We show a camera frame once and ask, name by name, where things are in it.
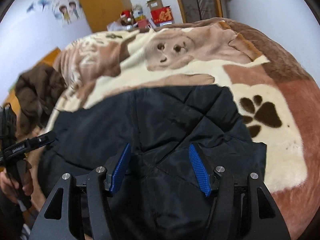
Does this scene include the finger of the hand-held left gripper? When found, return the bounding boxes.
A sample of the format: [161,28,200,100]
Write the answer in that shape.
[26,130,57,150]

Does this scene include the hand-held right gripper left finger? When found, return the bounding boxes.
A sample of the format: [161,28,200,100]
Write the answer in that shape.
[29,142,132,240]

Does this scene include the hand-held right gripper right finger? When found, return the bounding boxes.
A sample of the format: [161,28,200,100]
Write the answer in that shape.
[188,143,292,240]

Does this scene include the black puffer jacket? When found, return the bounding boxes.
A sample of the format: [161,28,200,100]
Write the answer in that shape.
[37,84,267,240]

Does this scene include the person's left hand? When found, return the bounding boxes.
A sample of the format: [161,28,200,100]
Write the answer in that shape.
[0,160,34,202]

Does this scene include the brown puffer jacket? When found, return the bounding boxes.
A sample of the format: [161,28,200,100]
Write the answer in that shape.
[15,64,67,130]

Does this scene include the brown cream printed blanket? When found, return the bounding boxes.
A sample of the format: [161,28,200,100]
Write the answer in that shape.
[25,17,320,240]

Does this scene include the wooden bed headboard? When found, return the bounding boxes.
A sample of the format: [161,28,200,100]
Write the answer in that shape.
[0,47,62,105]

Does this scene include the clear plastic bag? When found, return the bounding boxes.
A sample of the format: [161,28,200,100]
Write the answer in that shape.
[107,21,123,32]

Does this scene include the wooden cabinet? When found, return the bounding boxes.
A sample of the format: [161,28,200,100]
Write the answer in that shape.
[75,0,133,33]

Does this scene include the plush toy with santa hat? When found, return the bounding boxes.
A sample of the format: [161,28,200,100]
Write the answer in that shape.
[119,10,133,25]

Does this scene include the red gift box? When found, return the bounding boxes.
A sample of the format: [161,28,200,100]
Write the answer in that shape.
[150,6,174,27]

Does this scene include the white jar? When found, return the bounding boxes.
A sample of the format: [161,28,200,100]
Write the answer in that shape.
[132,4,144,18]

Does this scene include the open cardboard box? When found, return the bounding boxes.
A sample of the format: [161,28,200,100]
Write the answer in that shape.
[146,0,163,12]

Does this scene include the cartoon wall poster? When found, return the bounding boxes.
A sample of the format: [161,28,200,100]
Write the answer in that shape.
[51,0,83,25]

